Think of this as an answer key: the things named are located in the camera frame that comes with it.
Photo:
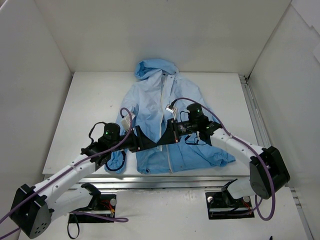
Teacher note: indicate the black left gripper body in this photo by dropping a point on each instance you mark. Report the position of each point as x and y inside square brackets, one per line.
[137, 139]

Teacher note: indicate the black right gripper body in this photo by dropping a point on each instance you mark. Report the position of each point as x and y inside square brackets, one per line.
[174, 130]

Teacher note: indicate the light blue hooded jacket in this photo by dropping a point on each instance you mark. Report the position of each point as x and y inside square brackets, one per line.
[159, 84]

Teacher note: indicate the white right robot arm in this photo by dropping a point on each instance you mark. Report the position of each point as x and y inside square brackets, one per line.
[267, 170]

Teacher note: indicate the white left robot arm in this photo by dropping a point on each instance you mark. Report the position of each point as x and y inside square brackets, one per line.
[35, 207]

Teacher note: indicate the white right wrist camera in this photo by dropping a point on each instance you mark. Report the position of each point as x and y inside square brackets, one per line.
[172, 110]

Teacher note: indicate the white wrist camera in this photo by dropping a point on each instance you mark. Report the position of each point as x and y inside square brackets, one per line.
[172, 110]
[127, 121]

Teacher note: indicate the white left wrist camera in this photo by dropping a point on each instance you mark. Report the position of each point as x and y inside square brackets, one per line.
[127, 121]

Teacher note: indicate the aluminium front rail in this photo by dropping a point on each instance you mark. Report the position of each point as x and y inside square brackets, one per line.
[108, 182]

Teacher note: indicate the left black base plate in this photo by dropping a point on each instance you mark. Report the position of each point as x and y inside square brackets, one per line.
[103, 208]

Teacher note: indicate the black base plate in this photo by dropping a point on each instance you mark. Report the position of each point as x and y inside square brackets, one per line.
[220, 206]
[103, 208]

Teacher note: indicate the aluminium side rail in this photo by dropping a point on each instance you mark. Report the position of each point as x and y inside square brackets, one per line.
[263, 139]

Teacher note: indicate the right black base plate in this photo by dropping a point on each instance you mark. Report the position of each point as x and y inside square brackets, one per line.
[220, 206]

